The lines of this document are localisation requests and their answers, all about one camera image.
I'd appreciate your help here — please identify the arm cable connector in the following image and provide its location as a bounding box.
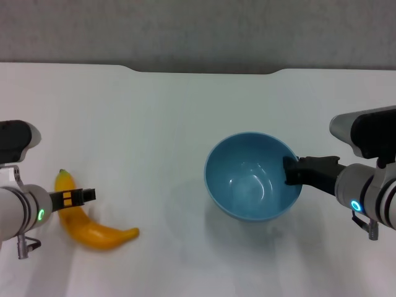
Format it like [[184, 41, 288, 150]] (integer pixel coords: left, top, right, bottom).
[[17, 234, 42, 260], [351, 214, 380, 241]]

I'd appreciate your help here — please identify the yellow banana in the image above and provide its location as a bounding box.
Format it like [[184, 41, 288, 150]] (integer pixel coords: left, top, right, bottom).
[[54, 168, 140, 251]]

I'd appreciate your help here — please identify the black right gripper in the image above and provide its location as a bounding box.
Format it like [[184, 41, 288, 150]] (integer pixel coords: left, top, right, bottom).
[[282, 155, 347, 197]]

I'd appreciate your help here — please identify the blue plastic bowl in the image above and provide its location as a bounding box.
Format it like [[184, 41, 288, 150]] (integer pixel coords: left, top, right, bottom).
[[203, 132, 306, 223]]

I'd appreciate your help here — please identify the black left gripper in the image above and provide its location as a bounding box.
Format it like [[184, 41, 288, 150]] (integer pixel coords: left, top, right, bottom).
[[48, 187, 97, 213]]

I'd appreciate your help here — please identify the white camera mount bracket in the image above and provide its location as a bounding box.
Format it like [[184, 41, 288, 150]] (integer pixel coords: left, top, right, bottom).
[[0, 163, 24, 188]]

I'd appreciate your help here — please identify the left arm cable connector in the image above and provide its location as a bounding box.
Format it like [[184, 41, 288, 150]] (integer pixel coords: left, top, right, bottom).
[[17, 234, 42, 260]]

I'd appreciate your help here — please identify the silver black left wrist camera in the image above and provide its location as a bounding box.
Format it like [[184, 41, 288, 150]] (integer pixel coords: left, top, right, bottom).
[[0, 119, 41, 164]]

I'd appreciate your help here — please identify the right arm cable connector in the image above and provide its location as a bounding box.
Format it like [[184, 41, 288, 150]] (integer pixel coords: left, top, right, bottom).
[[351, 214, 380, 241]]

